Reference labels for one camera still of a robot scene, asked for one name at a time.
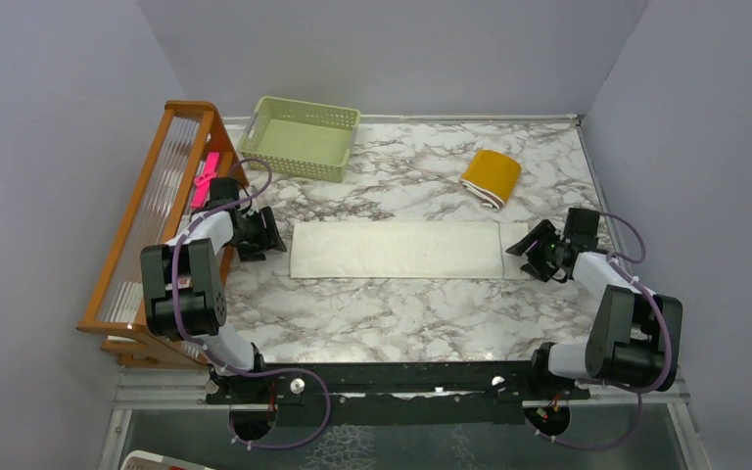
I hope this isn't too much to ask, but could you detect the white towel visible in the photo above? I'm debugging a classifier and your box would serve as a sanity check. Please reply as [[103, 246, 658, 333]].
[[290, 220, 528, 280]]

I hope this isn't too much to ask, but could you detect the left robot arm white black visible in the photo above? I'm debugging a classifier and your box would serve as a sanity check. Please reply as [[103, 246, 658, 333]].
[[140, 177, 287, 402]]

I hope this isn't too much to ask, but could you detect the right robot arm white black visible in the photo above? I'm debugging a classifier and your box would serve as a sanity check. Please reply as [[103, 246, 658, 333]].
[[506, 208, 683, 399]]

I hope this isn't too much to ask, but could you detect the pink plastic clip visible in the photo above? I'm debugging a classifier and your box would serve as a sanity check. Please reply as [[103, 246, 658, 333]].
[[189, 152, 220, 210]]

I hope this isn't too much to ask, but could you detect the yellow folded towel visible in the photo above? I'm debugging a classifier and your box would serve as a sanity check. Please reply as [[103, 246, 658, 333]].
[[459, 149, 522, 211]]

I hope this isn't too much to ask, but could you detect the green plastic basket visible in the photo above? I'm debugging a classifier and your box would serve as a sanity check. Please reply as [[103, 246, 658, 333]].
[[237, 96, 361, 183]]

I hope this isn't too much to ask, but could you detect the wooden rack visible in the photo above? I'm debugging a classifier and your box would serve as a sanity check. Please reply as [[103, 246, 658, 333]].
[[76, 100, 248, 370]]

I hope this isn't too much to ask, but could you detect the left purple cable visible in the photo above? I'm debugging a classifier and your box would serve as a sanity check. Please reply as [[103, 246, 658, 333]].
[[169, 157, 333, 452]]

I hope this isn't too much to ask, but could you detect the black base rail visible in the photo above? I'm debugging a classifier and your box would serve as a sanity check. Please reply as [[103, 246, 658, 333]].
[[206, 360, 590, 428]]

